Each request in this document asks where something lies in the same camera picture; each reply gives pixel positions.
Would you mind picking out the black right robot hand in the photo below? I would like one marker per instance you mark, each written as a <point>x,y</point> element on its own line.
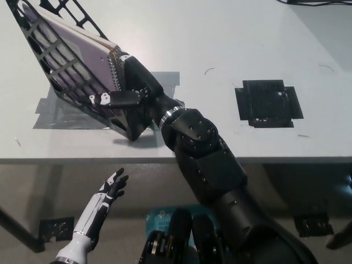
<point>140,77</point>

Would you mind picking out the black metal table leg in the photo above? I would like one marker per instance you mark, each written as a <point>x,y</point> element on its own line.
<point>24,233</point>

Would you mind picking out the grey duct tape patch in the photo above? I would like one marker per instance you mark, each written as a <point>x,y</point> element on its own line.
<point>49,115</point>

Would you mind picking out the black floor tape patch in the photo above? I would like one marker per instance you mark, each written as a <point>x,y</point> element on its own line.
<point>313,225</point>
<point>56,229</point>

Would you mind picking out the teal cardboard box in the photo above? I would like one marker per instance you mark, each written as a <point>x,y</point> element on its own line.
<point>159,220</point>

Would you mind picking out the black lattice file holder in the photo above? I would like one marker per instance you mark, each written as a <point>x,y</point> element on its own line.
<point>137,123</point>

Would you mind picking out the black tape square patch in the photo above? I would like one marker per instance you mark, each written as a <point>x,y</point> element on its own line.
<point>266,104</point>

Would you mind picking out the purple spiral notebook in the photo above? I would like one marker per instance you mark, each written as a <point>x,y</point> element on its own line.
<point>82,52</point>

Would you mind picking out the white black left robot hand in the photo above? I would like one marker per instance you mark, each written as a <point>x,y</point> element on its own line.
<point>93,214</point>

